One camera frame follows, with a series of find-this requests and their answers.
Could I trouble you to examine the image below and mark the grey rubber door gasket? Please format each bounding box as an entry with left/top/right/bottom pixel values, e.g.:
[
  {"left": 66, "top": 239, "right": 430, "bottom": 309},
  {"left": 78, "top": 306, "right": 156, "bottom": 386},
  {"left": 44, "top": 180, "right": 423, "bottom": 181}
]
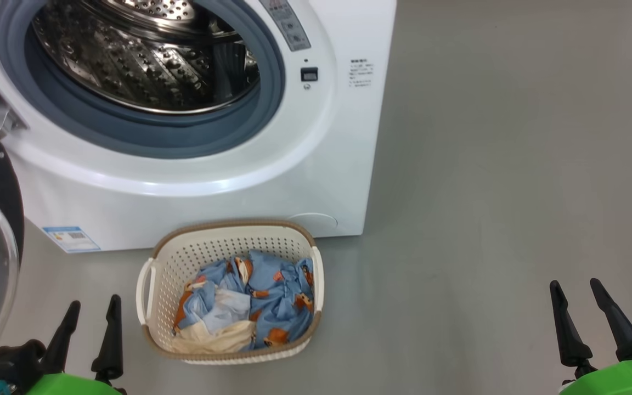
[{"left": 0, "top": 0, "right": 286, "bottom": 160}]

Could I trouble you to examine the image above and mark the stainless steel washing machine drum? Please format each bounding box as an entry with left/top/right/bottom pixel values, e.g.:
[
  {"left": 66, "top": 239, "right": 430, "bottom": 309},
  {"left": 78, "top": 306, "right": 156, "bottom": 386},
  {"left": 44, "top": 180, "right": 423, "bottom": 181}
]
[{"left": 31, "top": 0, "right": 262, "bottom": 116}]

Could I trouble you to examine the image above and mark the grey warning sticker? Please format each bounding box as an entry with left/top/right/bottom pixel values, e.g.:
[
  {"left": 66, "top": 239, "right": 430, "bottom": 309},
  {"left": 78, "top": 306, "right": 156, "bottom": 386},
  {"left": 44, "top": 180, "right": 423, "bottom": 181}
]
[{"left": 259, "top": 0, "right": 312, "bottom": 52}]

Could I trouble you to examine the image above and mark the cream perforated laundry basket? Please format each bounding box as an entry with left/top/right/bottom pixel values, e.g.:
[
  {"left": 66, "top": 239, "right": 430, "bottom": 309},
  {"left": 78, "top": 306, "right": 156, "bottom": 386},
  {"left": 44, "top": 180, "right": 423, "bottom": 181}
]
[{"left": 136, "top": 219, "right": 325, "bottom": 365}]

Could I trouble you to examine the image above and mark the cream white garment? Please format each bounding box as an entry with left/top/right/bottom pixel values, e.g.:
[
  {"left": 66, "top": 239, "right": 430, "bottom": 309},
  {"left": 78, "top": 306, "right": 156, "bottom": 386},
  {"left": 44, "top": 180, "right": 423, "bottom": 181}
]
[{"left": 171, "top": 288, "right": 256, "bottom": 354}]

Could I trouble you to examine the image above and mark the blue energy label sticker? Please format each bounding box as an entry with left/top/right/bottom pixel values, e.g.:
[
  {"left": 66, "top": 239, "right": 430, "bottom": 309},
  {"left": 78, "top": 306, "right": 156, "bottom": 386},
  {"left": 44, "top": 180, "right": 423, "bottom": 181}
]
[{"left": 42, "top": 226, "right": 101, "bottom": 253}]

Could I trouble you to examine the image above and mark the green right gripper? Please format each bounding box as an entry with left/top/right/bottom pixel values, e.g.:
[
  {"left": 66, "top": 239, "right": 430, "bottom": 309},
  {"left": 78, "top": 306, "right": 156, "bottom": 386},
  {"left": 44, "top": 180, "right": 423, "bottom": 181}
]
[{"left": 549, "top": 278, "right": 632, "bottom": 395}]

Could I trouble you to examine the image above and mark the white front-load washing machine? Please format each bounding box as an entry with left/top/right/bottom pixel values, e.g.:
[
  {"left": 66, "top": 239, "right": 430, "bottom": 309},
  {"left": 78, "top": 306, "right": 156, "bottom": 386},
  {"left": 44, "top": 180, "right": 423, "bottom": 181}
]
[{"left": 0, "top": 0, "right": 397, "bottom": 254}]

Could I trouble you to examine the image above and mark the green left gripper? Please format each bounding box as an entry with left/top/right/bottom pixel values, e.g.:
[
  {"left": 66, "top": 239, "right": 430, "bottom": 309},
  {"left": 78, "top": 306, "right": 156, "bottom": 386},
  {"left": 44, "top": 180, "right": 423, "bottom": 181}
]
[{"left": 25, "top": 295, "right": 125, "bottom": 395}]

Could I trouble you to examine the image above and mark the round filter cover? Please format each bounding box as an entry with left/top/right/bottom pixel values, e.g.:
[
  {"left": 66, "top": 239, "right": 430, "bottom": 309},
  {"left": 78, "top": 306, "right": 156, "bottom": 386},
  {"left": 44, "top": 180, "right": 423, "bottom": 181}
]
[{"left": 289, "top": 212, "right": 338, "bottom": 234}]

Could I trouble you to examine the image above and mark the blue printed garment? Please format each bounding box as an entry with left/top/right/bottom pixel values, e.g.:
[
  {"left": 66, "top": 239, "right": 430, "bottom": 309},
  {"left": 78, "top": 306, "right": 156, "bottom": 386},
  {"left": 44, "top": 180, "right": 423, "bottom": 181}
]
[{"left": 172, "top": 250, "right": 315, "bottom": 352}]

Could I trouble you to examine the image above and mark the printed text label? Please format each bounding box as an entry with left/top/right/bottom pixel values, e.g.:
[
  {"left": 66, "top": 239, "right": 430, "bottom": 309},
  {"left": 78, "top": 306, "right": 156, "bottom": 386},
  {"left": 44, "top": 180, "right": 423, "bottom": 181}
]
[{"left": 349, "top": 58, "right": 374, "bottom": 88}]

